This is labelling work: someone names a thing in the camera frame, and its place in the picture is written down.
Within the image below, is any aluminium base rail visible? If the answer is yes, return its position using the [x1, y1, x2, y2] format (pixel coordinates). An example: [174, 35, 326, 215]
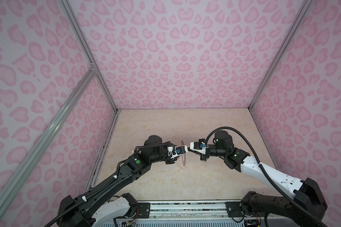
[96, 199, 313, 227]

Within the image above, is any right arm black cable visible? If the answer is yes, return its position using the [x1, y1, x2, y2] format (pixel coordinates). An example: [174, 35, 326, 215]
[205, 126, 327, 227]

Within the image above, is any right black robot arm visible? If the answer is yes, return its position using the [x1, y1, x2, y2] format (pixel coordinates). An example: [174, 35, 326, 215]
[190, 127, 328, 227]

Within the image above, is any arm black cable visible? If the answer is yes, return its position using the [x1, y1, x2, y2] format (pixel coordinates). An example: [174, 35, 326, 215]
[205, 126, 327, 227]
[133, 142, 177, 155]

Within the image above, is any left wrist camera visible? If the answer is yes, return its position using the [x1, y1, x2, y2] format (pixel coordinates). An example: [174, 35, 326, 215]
[167, 146, 188, 159]

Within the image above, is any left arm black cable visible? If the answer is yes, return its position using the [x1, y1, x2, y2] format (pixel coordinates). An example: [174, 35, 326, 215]
[133, 142, 177, 155]

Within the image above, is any right corner aluminium post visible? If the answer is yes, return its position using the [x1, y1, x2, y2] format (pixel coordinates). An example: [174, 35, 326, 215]
[248, 0, 314, 112]

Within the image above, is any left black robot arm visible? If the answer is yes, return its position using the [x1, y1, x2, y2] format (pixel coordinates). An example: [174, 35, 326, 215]
[46, 135, 177, 227]

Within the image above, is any left diagonal aluminium strut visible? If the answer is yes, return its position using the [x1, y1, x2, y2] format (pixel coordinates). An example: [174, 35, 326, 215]
[0, 69, 97, 225]

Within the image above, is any perforated metal ring disc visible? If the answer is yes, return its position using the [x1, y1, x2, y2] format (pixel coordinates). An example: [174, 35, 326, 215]
[181, 141, 188, 167]

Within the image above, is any left corner aluminium post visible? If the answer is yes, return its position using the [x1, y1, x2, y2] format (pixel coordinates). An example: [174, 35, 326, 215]
[57, 0, 118, 113]

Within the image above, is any corner aluminium post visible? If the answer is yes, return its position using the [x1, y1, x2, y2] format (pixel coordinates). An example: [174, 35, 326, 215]
[57, 0, 118, 113]
[248, 0, 314, 112]

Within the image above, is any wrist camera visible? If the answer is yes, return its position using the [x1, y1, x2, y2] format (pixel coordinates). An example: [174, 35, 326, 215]
[167, 146, 188, 159]
[189, 139, 207, 154]

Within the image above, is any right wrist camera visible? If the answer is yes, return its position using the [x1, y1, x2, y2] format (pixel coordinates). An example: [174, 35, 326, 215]
[189, 139, 207, 154]

